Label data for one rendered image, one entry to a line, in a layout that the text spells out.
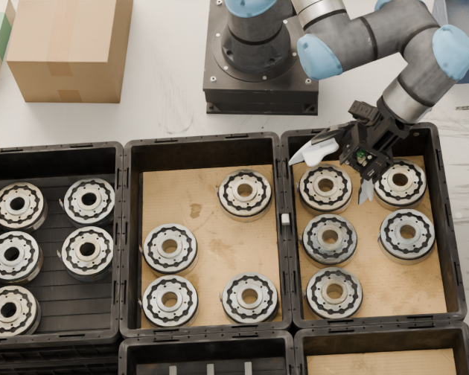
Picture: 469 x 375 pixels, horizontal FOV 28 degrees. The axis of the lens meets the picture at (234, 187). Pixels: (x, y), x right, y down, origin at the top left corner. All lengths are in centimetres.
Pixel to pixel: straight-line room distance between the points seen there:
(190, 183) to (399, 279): 45
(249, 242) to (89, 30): 60
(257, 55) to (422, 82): 60
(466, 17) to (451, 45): 73
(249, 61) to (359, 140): 55
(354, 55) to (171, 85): 75
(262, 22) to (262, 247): 45
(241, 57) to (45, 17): 45
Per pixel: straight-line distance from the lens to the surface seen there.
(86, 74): 206
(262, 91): 201
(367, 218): 182
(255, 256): 178
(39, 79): 210
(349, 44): 148
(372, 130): 153
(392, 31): 150
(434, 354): 173
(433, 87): 147
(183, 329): 163
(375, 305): 175
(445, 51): 145
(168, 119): 210
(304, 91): 200
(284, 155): 176
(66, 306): 179
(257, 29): 192
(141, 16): 228
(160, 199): 185
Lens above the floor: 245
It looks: 62 degrees down
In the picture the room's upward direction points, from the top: 7 degrees counter-clockwise
